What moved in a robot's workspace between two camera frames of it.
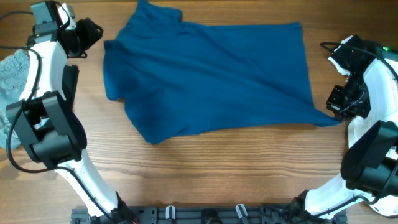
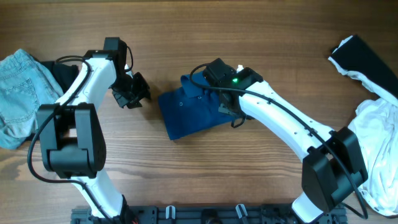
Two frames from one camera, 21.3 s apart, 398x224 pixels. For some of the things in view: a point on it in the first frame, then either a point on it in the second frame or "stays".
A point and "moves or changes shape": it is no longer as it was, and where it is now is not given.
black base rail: (264, 214) stays
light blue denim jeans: (13, 75) stays
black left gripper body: (83, 37) -> (130, 90)
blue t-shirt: (180, 78) moves or changes shape
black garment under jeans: (69, 83) stays
